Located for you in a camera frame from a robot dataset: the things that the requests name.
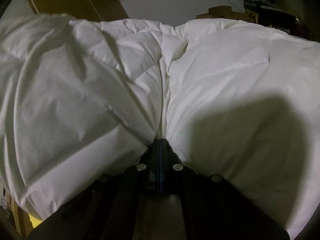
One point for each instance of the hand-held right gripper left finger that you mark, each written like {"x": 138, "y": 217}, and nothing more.
{"x": 156, "y": 155}

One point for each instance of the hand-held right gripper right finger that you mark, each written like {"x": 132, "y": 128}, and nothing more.
{"x": 163, "y": 155}

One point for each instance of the white duvet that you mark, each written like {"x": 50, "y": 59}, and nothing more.
{"x": 225, "y": 67}

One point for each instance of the yellow bed sheet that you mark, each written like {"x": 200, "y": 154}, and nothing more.
{"x": 35, "y": 221}

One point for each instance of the wooden bedside cabinet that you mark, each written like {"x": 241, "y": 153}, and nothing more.
{"x": 21, "y": 220}

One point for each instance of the brown cardboard box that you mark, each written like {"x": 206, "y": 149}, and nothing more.
{"x": 222, "y": 12}

